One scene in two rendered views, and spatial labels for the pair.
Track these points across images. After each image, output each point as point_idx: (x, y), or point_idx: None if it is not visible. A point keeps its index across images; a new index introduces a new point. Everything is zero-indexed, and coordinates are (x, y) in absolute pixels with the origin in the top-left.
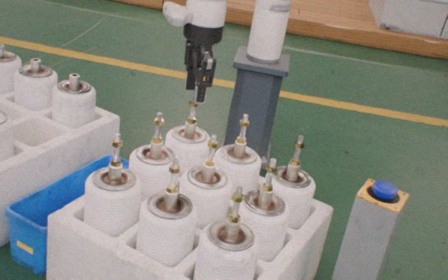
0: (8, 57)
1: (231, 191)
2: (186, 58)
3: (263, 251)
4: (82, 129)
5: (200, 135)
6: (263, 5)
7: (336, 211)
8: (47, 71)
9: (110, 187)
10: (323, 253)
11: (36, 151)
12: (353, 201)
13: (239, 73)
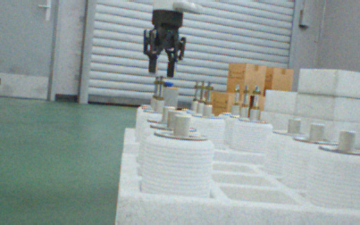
0: (170, 134)
1: None
2: (154, 48)
3: None
4: None
5: (154, 111)
6: None
7: (25, 182)
8: (161, 125)
9: (263, 120)
10: (90, 185)
11: (248, 163)
12: None
13: None
